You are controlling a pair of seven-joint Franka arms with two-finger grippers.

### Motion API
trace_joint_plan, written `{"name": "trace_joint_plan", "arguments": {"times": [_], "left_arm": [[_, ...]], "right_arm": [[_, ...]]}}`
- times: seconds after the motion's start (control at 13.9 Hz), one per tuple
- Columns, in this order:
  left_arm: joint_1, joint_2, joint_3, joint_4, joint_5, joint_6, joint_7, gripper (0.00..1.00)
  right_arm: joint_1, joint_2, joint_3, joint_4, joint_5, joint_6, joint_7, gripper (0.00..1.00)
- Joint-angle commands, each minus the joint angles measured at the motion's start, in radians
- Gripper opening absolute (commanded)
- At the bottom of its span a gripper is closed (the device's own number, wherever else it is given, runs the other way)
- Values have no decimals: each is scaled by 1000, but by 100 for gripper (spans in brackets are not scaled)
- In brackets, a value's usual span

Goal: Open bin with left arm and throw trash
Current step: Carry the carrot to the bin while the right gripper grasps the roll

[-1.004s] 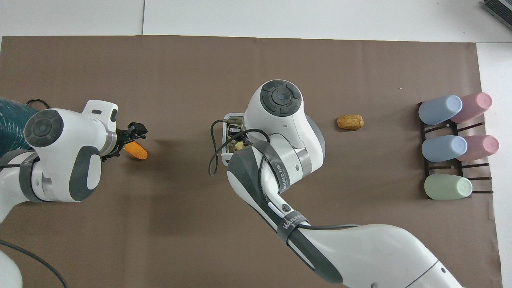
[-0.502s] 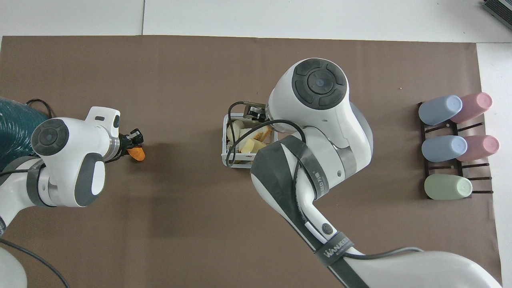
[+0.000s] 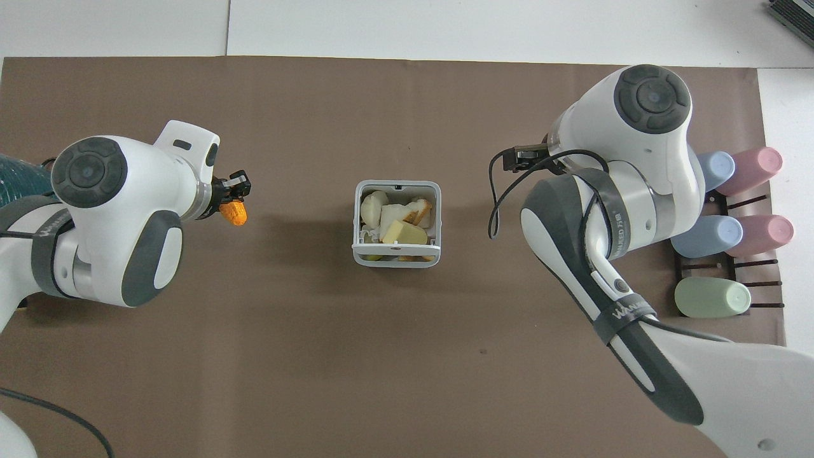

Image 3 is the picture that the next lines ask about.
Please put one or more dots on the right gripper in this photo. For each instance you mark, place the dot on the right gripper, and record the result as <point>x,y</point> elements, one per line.
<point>531,159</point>

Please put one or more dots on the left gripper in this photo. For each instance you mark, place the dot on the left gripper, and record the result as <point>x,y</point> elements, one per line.
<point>217,194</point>

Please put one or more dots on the orange food piece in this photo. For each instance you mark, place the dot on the orange food piece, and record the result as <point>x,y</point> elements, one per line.
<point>235,213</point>

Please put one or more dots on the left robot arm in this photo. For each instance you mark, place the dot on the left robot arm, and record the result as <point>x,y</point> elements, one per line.
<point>127,210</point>

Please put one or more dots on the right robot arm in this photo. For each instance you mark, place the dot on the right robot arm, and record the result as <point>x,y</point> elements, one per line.
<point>636,146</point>

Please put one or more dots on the small white trash bin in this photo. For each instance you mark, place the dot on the small white trash bin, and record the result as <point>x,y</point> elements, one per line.
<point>357,248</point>

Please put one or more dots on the brown bread piece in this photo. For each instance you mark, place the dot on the brown bread piece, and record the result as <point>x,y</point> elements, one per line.
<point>423,211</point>

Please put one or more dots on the round white food piece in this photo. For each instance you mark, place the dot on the round white food piece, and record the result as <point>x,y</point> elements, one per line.
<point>372,207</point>

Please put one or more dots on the yellow cheese wedge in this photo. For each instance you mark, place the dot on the yellow cheese wedge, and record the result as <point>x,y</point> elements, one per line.
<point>404,234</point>

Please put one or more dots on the blue plastic cup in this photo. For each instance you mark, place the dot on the blue plastic cup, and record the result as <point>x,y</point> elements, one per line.
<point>718,170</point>
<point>712,236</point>

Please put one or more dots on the teal ribbed object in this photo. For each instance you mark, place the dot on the teal ribbed object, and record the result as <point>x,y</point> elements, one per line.
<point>22,181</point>

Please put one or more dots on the pink plastic cup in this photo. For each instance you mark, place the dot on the pink plastic cup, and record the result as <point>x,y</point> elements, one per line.
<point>766,234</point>
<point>753,168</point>

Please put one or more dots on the green plastic cup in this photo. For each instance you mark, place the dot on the green plastic cup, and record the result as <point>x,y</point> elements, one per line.
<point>712,299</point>

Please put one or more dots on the dark grey ribbed device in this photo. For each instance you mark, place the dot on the dark grey ribbed device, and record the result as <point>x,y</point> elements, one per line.
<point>795,16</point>

